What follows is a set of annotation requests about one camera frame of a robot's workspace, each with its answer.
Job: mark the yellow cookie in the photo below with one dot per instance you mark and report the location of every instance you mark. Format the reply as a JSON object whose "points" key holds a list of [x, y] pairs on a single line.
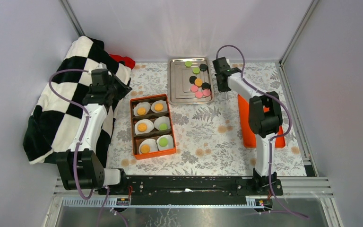
{"points": [[158, 107], [145, 148], [198, 82], [142, 127], [141, 111]]}

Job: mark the red cloth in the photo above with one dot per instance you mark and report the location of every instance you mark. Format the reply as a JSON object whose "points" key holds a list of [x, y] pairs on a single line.
{"points": [[126, 61]]}

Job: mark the stainless steel tray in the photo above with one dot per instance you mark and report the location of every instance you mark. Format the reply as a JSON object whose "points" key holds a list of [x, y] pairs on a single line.
{"points": [[179, 92]]}

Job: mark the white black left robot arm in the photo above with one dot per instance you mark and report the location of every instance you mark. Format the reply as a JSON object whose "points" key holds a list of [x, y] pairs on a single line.
{"points": [[79, 166]]}

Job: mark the black cookie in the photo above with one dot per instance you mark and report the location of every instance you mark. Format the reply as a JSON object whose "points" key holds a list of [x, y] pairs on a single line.
{"points": [[203, 67], [206, 86], [192, 79]]}

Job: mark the orange box lid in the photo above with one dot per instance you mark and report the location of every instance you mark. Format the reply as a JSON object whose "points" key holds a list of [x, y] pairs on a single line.
{"points": [[248, 137]]}

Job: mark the white paper cookie liner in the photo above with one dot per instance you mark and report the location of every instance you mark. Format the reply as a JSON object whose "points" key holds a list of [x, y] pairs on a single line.
{"points": [[170, 144], [150, 126], [147, 105], [160, 101], [162, 119], [152, 143]]}

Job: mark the orange cookie box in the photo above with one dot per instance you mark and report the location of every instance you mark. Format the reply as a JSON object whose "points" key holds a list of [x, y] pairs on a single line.
{"points": [[154, 134]]}

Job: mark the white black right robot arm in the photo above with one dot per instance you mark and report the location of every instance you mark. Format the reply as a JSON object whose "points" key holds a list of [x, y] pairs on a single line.
{"points": [[264, 116]]}

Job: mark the pink cookie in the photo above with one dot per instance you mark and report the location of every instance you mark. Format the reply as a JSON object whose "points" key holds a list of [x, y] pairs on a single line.
{"points": [[198, 94], [194, 88], [206, 92]]}

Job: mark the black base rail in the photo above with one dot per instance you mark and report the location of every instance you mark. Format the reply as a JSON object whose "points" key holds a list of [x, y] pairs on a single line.
{"points": [[189, 190]]}

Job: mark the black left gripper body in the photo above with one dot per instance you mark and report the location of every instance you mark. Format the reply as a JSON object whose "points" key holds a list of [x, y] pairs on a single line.
{"points": [[116, 88]]}

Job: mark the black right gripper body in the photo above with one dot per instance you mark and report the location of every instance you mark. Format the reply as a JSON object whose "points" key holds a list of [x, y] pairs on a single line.
{"points": [[221, 88]]}

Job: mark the black white checkered blanket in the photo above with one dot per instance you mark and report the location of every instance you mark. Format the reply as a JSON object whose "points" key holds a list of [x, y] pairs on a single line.
{"points": [[54, 121]]}

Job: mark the green cookie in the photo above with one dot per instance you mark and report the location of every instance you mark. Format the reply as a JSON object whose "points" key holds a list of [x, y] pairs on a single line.
{"points": [[163, 142], [196, 70], [163, 127], [188, 64]]}

